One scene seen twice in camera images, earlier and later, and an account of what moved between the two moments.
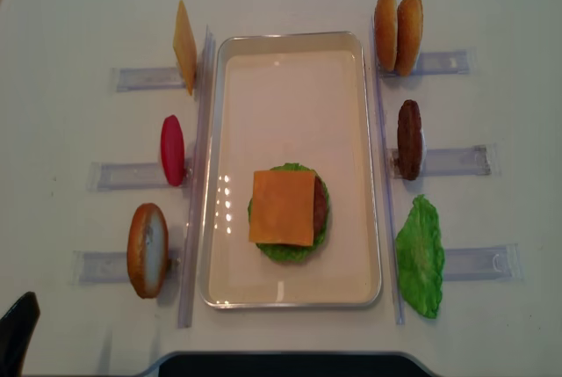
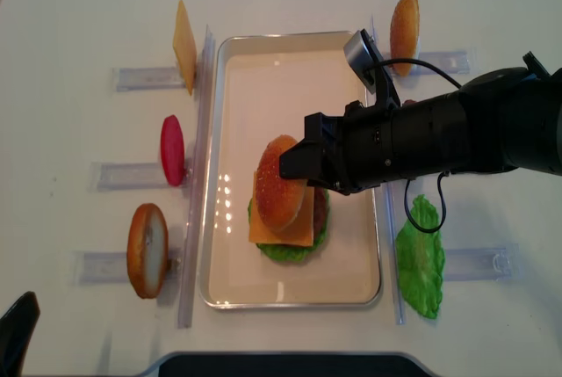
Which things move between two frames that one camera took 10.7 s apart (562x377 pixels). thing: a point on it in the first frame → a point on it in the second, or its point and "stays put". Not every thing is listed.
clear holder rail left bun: (88, 267) stays put
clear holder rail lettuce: (482, 264) stays put
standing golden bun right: (409, 33) stays put
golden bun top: (386, 30) → (280, 199)
